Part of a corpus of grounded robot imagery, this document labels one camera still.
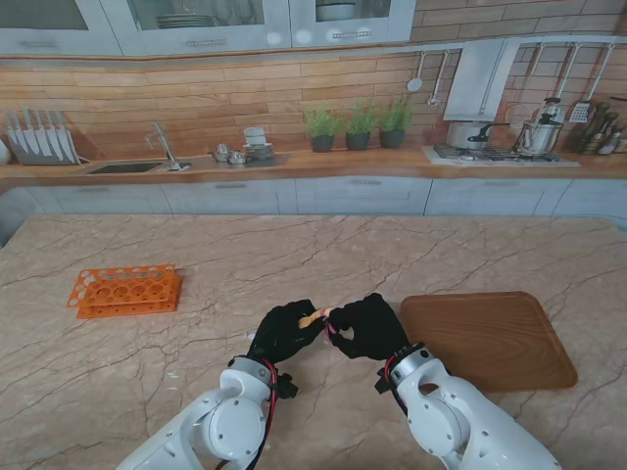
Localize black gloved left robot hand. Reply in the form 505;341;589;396
247;299;327;366

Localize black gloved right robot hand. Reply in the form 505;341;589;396
325;292;425;364

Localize yellow microfibre cloth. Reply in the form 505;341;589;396
297;306;333;328

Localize brown wooden tray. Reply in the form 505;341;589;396
400;291;579;393

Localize orange test tube rack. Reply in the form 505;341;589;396
64;263;182;320

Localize printed kitchen backdrop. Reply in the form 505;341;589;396
0;0;627;219

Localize red black right arm cables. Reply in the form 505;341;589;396
384;355;413;418

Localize red black arm cables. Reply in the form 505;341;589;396
215;359;281;470
384;355;413;418

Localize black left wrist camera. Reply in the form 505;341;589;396
276;371;299;400

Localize red black left arm cables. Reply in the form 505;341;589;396
215;359;281;470

